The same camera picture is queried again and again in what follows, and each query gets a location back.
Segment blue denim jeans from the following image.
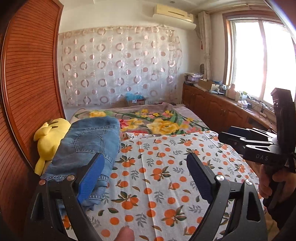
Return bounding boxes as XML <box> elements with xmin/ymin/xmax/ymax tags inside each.
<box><xmin>41</xmin><ymin>116</ymin><xmax>121</xmax><ymax>211</ymax></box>

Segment right hand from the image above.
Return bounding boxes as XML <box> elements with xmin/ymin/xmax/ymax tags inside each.
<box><xmin>259</xmin><ymin>165</ymin><xmax>295</xmax><ymax>202</ymax></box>

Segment left hand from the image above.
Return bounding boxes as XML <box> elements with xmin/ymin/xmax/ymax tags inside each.
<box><xmin>114</xmin><ymin>225</ymin><xmax>134</xmax><ymax>241</ymax></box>

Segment wooden cabinet under window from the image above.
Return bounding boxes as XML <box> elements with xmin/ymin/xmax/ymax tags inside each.
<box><xmin>182</xmin><ymin>83</ymin><xmax>276</xmax><ymax>133</ymax></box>

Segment white plastic jug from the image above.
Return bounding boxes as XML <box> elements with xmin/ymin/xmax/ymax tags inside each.
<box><xmin>226</xmin><ymin>83</ymin><xmax>236</xmax><ymax>100</ymax></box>

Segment cardboard box on cabinet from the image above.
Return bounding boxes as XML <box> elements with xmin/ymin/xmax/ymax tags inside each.
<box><xmin>198</xmin><ymin>79</ymin><xmax>220</xmax><ymax>91</ymax></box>

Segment floral blanket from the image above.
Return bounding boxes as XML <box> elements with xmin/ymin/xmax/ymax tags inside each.
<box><xmin>70</xmin><ymin>102</ymin><xmax>209</xmax><ymax>136</ymax></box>

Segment yellow Pikachu plush toy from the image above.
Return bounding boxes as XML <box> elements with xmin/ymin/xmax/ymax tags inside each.
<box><xmin>34</xmin><ymin>118</ymin><xmax>71</xmax><ymax>176</ymax></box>

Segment orange print bed sheet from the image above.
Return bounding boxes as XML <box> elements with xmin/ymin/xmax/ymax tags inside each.
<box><xmin>87</xmin><ymin>131</ymin><xmax>259</xmax><ymax>240</ymax></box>

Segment blue item in box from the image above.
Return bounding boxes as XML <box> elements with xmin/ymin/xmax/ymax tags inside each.
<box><xmin>125</xmin><ymin>93</ymin><xmax>145</xmax><ymax>106</ymax></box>

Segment side drape curtain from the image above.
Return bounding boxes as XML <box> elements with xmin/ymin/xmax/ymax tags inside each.
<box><xmin>198</xmin><ymin>11</ymin><xmax>212</xmax><ymax>80</ymax></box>

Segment wooden louvered wardrobe door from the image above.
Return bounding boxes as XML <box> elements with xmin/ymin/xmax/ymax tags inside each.
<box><xmin>1</xmin><ymin>1</ymin><xmax>65</xmax><ymax>240</ymax></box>

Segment circle pattern sheer curtain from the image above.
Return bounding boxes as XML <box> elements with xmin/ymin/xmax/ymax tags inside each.
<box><xmin>58</xmin><ymin>26</ymin><xmax>183</xmax><ymax>108</ymax></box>

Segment window with wooden frame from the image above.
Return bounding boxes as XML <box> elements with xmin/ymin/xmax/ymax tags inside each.
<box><xmin>222</xmin><ymin>10</ymin><xmax>295</xmax><ymax>105</ymax></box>

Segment white wall air conditioner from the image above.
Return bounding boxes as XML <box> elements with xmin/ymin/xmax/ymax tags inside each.
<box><xmin>152</xmin><ymin>4</ymin><xmax>196</xmax><ymax>30</ymax></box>

